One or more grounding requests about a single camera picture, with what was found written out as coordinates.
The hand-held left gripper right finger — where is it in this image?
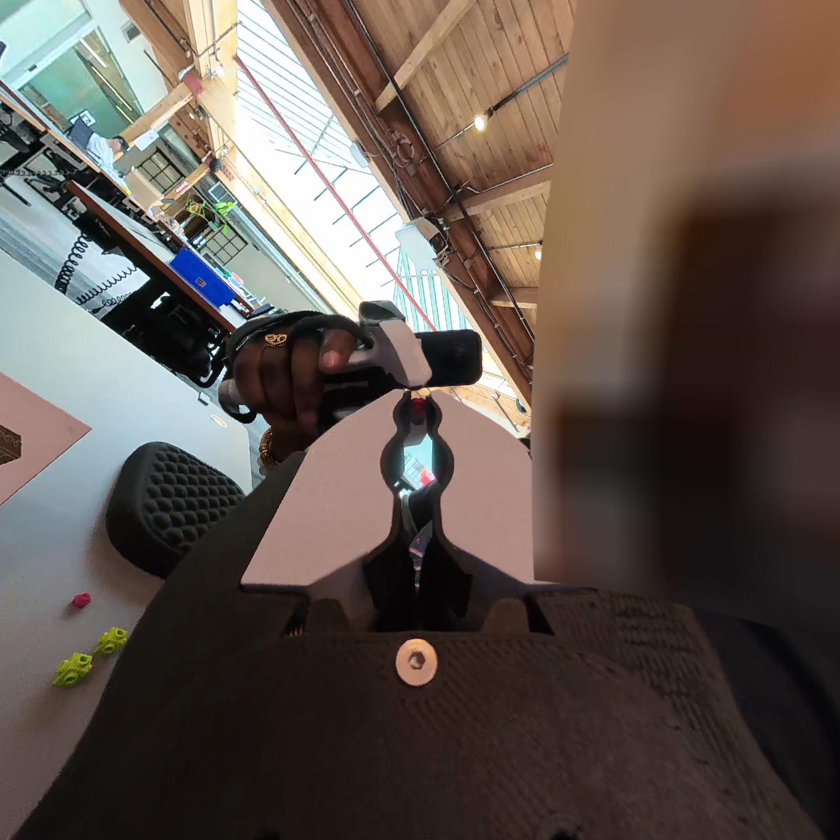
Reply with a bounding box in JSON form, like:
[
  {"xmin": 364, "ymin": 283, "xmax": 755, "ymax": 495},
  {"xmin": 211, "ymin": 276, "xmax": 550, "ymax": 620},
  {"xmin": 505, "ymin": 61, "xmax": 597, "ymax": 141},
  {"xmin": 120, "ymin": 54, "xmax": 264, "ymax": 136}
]
[{"xmin": 423, "ymin": 390, "xmax": 539, "ymax": 615}]

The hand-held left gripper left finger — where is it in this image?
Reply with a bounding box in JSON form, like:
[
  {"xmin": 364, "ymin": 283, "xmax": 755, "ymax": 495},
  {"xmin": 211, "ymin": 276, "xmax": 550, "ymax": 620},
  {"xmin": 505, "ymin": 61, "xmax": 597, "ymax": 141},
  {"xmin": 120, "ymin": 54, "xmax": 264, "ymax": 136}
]
[{"xmin": 241, "ymin": 390, "xmax": 418, "ymax": 615}]

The white instruction booklet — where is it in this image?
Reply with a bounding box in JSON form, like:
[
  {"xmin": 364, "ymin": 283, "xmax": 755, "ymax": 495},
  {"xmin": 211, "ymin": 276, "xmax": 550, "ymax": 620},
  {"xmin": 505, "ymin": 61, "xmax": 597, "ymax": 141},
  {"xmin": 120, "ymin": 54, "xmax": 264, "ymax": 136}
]
[{"xmin": 0, "ymin": 372, "xmax": 93, "ymax": 506}]

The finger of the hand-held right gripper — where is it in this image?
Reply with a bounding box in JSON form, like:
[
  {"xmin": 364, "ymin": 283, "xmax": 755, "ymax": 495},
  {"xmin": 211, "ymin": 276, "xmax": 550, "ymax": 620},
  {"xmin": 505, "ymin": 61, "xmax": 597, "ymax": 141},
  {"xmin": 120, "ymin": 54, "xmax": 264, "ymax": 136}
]
[{"xmin": 352, "ymin": 319, "xmax": 431, "ymax": 395}]

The grey desk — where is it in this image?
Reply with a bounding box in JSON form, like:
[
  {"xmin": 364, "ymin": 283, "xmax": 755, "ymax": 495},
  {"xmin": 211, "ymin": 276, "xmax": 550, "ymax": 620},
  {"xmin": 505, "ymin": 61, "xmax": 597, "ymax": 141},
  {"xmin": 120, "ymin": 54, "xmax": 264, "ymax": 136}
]
[{"xmin": 0, "ymin": 250, "xmax": 257, "ymax": 840}]

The person's right hand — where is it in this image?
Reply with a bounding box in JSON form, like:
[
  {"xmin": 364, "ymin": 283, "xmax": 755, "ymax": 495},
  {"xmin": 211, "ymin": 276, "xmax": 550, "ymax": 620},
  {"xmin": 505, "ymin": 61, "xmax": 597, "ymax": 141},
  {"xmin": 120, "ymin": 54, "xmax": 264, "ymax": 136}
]
[{"xmin": 234, "ymin": 326, "xmax": 358, "ymax": 460}]

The blue plastic crate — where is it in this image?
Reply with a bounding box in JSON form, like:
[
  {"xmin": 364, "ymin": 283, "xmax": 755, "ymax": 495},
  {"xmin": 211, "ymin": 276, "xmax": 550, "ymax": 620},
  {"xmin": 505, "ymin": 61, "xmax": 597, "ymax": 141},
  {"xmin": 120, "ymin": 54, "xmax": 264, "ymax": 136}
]
[{"xmin": 171, "ymin": 250, "xmax": 237, "ymax": 309}]

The black mesh cushion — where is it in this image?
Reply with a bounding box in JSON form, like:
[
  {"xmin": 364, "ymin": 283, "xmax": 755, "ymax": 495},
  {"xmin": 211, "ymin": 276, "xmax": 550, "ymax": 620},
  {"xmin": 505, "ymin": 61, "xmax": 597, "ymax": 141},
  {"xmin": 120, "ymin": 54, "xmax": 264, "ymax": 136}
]
[{"xmin": 105, "ymin": 443, "xmax": 248, "ymax": 580}]

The person's dark clothing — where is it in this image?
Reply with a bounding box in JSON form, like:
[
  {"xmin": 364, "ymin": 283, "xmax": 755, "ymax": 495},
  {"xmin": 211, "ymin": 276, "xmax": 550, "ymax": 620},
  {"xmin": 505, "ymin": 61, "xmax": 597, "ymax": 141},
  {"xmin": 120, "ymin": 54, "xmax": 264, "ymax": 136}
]
[{"xmin": 696, "ymin": 604, "xmax": 840, "ymax": 840}]

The wooden table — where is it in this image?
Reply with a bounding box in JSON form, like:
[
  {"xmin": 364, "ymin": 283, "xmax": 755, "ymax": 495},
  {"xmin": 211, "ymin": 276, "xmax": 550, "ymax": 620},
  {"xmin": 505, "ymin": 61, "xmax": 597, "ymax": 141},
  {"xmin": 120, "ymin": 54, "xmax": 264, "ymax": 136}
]
[
  {"xmin": 66, "ymin": 182, "xmax": 250, "ymax": 336},
  {"xmin": 0, "ymin": 79, "xmax": 82, "ymax": 211}
]

